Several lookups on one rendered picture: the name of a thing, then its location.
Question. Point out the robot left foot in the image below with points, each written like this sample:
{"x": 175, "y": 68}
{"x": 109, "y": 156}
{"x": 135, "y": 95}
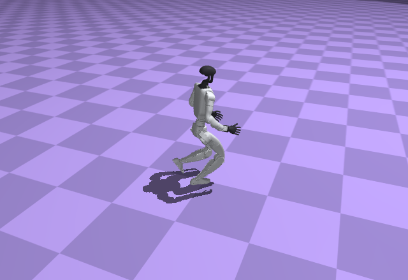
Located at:
{"x": 177, "y": 162}

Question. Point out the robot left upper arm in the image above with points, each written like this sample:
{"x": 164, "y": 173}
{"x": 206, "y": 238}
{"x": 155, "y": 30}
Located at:
{"x": 191, "y": 99}

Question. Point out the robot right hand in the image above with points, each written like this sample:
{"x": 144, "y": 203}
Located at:
{"x": 232, "y": 129}

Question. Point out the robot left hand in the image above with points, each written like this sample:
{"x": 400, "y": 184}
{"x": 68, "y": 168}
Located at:
{"x": 214, "y": 114}

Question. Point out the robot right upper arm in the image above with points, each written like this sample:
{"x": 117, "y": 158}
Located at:
{"x": 209, "y": 99}

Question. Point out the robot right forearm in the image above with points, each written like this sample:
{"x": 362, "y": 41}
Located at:
{"x": 216, "y": 125}

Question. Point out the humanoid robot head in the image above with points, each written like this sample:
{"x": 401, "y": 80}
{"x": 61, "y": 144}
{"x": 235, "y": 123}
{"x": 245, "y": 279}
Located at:
{"x": 207, "y": 71}

